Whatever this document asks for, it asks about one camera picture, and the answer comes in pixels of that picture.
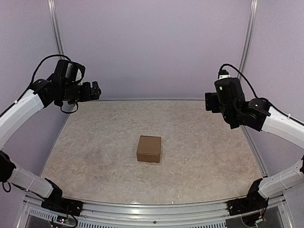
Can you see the front aluminium frame rail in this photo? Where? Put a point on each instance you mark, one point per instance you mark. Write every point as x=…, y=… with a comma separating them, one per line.
x=213, y=214

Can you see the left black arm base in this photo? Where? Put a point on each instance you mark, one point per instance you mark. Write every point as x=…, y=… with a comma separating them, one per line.
x=56, y=202

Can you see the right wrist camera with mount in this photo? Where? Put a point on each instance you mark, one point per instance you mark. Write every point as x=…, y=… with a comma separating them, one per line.
x=223, y=74

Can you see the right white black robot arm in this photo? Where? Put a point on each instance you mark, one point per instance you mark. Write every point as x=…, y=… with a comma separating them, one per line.
x=260, y=115

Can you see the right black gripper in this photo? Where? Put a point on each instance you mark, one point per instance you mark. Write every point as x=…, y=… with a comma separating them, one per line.
x=211, y=102

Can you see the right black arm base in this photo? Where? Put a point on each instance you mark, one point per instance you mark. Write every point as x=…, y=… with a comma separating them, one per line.
x=251, y=202

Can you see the right aluminium corner post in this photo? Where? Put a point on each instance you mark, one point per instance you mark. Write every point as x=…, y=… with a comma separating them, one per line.
x=249, y=34

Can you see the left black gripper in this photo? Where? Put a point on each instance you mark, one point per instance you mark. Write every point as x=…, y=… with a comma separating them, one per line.
x=87, y=95

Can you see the left aluminium corner post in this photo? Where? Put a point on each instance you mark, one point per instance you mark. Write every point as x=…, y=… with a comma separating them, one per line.
x=55, y=26

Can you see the brown cardboard box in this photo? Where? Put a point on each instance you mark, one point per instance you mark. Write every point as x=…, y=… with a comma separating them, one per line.
x=149, y=149

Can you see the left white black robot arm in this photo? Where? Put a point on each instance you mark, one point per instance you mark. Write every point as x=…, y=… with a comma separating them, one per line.
x=32, y=101

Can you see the aluminium corner post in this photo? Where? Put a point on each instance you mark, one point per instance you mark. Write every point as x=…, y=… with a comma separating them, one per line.
x=55, y=26
x=249, y=34

